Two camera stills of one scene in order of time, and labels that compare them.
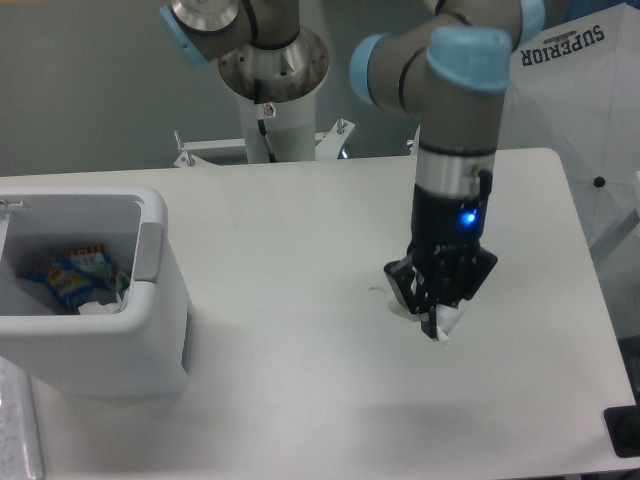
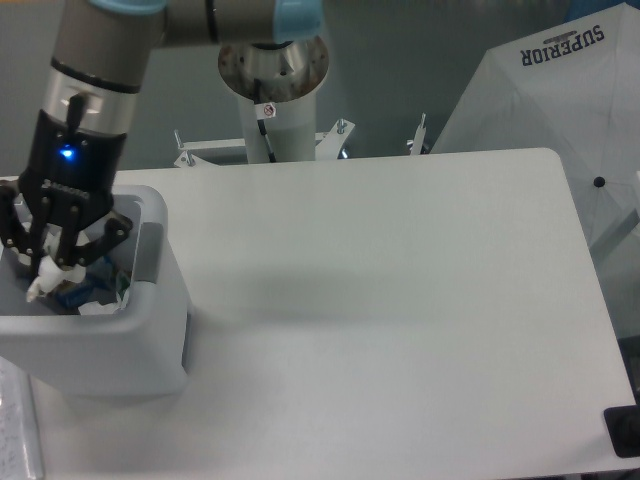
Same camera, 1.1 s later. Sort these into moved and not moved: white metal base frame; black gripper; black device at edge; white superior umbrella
Moved: black gripper
Not moved: white superior umbrella; black device at edge; white metal base frame
